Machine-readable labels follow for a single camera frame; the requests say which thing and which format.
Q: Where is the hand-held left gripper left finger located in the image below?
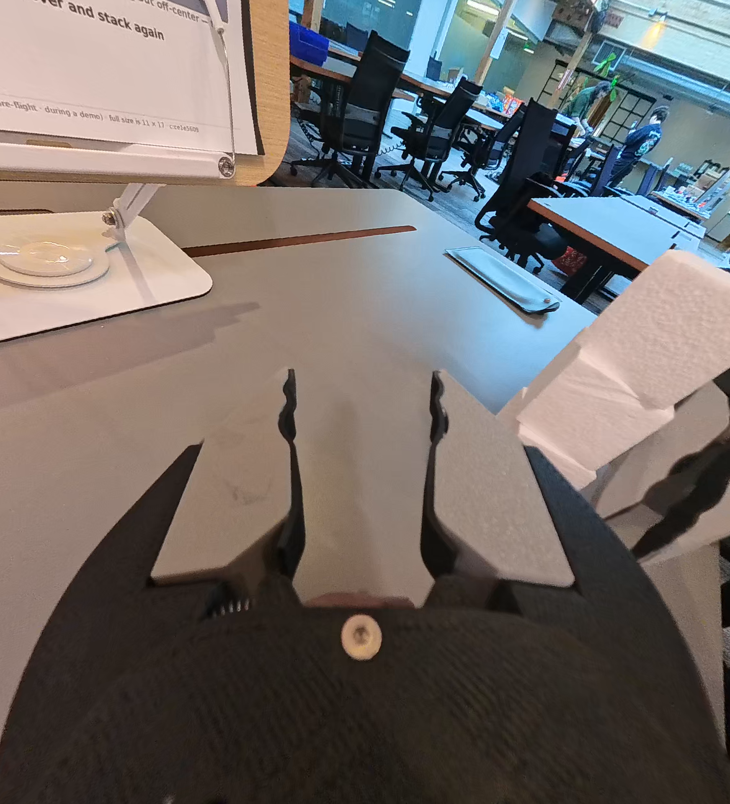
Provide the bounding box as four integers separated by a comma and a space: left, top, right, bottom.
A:
150, 368, 306, 582

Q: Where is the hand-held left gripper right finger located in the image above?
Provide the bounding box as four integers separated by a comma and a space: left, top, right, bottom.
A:
420, 371, 576, 613

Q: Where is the white hard foam cube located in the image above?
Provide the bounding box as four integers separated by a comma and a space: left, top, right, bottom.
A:
581, 250, 730, 410
516, 344, 676, 472
497, 388, 598, 492

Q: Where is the wood-edged background desk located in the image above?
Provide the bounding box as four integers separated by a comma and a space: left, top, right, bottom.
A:
528, 195, 708, 304

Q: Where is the grey flat pouch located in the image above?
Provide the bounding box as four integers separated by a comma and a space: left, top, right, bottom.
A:
445, 246, 562, 314

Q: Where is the white wooden document stand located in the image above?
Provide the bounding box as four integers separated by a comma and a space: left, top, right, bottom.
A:
0, 0, 291, 350

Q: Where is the black office chair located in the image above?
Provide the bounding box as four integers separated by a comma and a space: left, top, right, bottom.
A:
440, 107, 526, 202
289, 30, 411, 189
376, 77, 484, 202
475, 97, 578, 272

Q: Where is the printed instruction sheet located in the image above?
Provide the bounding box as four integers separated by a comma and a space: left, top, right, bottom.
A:
0, 0, 265, 158

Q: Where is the blue storage bin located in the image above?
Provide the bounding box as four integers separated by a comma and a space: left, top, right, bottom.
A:
289, 22, 329, 56

